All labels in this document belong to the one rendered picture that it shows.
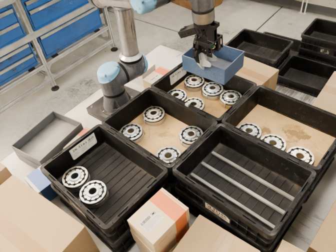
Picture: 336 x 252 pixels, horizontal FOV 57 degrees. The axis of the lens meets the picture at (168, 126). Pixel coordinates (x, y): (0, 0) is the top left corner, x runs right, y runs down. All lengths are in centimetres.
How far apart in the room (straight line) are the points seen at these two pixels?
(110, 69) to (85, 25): 183
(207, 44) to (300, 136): 57
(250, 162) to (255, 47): 144
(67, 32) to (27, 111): 83
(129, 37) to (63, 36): 175
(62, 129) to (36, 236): 66
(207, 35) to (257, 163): 52
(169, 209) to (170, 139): 40
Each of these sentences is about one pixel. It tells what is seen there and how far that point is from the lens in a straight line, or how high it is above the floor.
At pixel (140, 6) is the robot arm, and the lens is 101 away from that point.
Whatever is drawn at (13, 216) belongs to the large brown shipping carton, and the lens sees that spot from 123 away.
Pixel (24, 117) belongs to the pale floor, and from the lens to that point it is 311.
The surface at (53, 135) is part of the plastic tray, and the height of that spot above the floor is 75.
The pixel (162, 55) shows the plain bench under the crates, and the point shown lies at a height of 70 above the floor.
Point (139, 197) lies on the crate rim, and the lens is 106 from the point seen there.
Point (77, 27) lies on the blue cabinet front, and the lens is 328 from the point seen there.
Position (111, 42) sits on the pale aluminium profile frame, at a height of 11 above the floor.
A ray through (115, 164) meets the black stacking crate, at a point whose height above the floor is 83.
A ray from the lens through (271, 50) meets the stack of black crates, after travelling 253.
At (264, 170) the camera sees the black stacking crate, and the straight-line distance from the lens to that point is 125.
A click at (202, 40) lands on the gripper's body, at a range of 112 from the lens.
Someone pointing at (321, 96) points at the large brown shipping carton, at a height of 90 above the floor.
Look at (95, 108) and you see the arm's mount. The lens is 171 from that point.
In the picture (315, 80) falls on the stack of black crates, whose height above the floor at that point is 38.
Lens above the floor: 182
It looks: 45 degrees down
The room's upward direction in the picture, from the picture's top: 8 degrees counter-clockwise
